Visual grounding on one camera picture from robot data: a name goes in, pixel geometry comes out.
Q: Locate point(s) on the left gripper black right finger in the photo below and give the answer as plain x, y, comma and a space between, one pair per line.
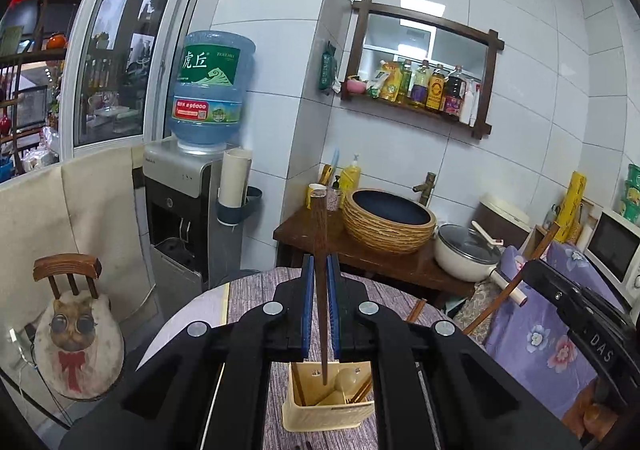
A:
434, 387

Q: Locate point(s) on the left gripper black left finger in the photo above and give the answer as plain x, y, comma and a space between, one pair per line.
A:
207, 388

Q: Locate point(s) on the right hand orange glove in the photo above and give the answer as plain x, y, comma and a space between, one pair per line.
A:
590, 417

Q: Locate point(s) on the purple floral cloth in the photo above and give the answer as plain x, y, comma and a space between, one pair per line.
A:
531, 341

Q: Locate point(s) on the cream perforated utensil holder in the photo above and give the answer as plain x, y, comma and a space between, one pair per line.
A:
343, 401

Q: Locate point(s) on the microwave oven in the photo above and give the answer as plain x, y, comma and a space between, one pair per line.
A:
614, 250

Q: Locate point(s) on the pug print seat cushion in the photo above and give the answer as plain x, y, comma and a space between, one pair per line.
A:
79, 348

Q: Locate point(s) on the cream frying pan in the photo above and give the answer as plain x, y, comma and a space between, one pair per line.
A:
469, 254

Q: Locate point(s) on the water dispenser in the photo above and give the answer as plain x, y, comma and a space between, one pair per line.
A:
191, 252

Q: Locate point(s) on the yellow package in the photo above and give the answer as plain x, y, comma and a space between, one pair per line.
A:
570, 206

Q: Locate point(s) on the wooden chair with cushion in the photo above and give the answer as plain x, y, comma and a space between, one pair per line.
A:
70, 264

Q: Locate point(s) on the woven basin sink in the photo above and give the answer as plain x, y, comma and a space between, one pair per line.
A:
387, 223

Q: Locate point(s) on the dark wooden counter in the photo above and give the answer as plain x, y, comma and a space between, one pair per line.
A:
416, 274

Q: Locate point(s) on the brass faucet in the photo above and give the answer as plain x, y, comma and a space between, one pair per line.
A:
424, 190

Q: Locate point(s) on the paper towel roll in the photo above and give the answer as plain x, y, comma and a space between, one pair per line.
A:
235, 170

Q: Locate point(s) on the yellow soap bottle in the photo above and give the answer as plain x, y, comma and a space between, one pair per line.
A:
349, 179

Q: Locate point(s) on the blue water bottle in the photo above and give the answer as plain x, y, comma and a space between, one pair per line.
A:
209, 90

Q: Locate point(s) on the wooden wall shelf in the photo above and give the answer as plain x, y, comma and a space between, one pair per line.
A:
425, 64

